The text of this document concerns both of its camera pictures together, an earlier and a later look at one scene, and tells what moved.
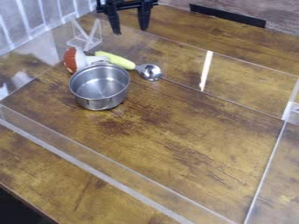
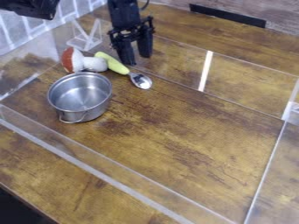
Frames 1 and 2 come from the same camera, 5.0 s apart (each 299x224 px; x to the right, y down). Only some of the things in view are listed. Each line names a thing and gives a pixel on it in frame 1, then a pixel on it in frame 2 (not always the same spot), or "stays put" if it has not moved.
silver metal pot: x=99 y=86 to x=79 y=95
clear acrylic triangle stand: x=90 y=40 stays put
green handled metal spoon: x=149 y=71 to x=141 y=81
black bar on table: x=227 y=15 stays put
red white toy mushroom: x=78 y=61 stays put
